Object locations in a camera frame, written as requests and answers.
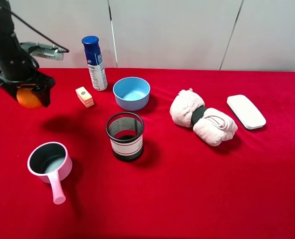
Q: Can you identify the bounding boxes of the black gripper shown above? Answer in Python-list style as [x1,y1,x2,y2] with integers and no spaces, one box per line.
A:
[0,49,56,108]

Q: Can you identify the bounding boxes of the orange tangerine fruit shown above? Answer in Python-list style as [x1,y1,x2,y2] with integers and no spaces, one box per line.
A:
[16,88,42,109]

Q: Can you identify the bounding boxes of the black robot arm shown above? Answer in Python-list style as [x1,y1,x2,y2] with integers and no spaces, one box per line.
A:
[0,0,55,107]

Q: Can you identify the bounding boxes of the beige small block stack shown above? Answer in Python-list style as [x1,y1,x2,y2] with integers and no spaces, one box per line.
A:
[75,87,94,108]

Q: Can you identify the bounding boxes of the blue white spray can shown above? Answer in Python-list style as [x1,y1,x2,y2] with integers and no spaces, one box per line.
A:
[82,36,108,91]

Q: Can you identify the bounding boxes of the light blue bowl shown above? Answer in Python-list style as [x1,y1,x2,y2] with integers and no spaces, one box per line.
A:
[113,77,150,111]

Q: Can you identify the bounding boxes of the black mesh pen cup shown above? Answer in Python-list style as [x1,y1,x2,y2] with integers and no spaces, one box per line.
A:
[105,112,145,162]

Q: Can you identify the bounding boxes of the red tablecloth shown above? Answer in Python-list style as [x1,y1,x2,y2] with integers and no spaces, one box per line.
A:
[0,68,295,239]

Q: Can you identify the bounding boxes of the pink rolled towel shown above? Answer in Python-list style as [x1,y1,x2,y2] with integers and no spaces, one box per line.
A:
[169,89,238,146]

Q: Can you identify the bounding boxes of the white rectangular eraser box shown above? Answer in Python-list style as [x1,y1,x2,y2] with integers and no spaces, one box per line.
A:
[227,95,267,130]

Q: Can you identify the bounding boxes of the black cable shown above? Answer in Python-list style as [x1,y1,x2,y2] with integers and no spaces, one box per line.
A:
[0,4,70,53]

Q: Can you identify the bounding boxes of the pink saucepan with handle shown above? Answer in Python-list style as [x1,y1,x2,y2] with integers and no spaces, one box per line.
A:
[27,141,73,205]

